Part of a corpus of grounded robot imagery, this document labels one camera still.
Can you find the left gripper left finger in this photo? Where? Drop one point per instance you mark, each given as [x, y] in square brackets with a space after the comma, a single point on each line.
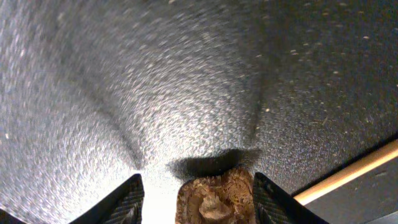
[121, 206]

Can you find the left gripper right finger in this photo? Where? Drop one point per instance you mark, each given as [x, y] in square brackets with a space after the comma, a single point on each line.
[272, 205]

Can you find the brown food scrap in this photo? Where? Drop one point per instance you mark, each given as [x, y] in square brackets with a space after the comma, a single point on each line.
[221, 199]

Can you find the wooden chopstick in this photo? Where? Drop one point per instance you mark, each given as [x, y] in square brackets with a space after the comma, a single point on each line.
[353, 171]

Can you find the round black tray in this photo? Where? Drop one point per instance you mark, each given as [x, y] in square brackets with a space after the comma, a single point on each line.
[93, 92]

